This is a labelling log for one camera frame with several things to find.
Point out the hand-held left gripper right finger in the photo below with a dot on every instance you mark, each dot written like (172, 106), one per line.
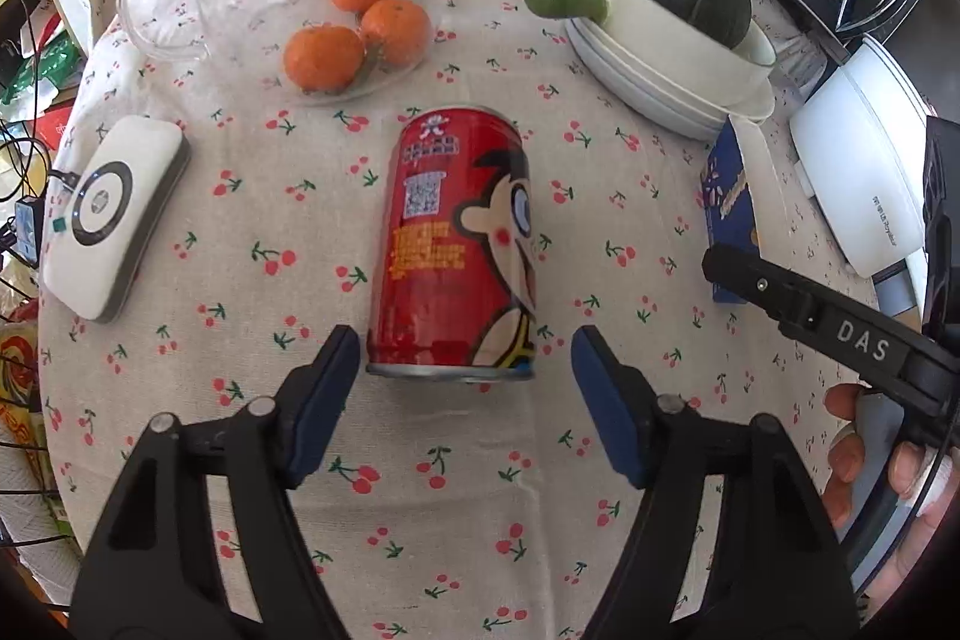
(607, 407)

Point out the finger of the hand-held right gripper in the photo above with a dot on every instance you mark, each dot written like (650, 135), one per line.
(780, 295)

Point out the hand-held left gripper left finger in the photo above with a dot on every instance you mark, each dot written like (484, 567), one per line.
(326, 400)

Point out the red cartoon drink can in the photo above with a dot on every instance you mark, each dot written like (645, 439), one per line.
(450, 250)

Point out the person's right hand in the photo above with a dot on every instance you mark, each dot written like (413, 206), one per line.
(847, 482)

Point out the dark blue carton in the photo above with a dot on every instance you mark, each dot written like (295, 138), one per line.
(731, 212)

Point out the cherry print tablecloth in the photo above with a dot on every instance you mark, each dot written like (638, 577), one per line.
(262, 280)

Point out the white electric cooking pot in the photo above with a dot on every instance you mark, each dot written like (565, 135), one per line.
(862, 160)

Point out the stack of white plates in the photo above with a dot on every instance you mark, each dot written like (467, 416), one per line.
(675, 111)

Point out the white ceramic bowl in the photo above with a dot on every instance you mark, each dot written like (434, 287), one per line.
(660, 55)

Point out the green snack packet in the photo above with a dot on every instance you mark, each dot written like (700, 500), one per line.
(37, 74)

